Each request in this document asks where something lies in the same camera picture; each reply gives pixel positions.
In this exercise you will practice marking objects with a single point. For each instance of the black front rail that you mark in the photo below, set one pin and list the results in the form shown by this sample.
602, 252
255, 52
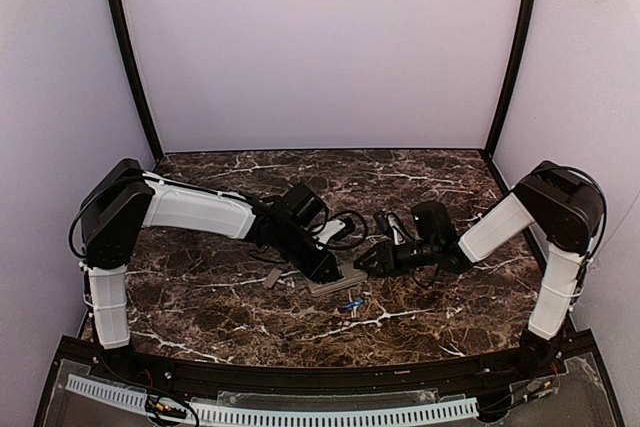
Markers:
478, 375

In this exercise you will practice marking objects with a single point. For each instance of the black right frame post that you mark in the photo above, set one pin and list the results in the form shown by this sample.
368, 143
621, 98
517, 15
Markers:
511, 75

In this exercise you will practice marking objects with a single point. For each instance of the white slotted cable duct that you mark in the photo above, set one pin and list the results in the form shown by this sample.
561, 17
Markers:
415, 408

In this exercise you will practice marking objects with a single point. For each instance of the black left frame post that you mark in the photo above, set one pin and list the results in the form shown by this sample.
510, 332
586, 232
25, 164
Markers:
134, 79

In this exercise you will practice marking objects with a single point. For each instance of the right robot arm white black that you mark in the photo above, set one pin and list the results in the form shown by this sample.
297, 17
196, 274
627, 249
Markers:
561, 212

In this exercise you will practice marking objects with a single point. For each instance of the grey battery cover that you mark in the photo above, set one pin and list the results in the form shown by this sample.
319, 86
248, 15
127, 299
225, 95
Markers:
272, 278

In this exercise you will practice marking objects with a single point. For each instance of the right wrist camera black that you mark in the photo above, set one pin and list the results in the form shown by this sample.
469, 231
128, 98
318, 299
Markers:
388, 224

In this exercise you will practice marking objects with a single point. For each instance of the blue AAA battery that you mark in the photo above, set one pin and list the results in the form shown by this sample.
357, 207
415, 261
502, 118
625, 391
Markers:
353, 304

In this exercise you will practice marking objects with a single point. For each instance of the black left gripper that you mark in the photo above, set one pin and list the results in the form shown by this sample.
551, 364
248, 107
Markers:
310, 259

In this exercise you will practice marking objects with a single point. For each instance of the white remote control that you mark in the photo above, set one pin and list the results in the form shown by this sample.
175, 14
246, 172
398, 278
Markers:
350, 277

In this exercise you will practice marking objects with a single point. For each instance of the black frame post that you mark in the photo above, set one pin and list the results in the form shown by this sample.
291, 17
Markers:
134, 79
511, 75

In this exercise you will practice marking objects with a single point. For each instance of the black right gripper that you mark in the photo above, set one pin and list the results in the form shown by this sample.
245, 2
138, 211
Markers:
388, 255

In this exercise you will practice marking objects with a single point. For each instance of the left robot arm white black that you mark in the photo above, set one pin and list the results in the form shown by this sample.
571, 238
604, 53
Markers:
104, 233

